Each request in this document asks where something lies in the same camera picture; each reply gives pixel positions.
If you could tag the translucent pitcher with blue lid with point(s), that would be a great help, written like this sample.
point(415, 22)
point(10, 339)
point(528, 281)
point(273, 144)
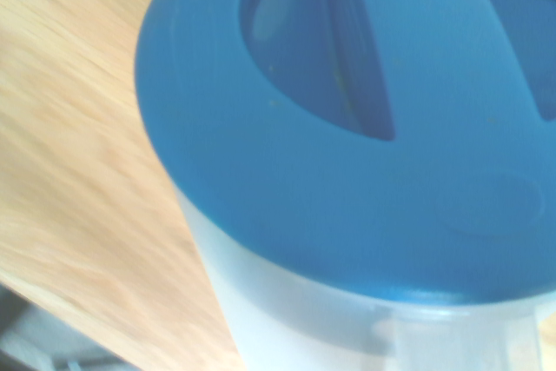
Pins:
point(347, 171)

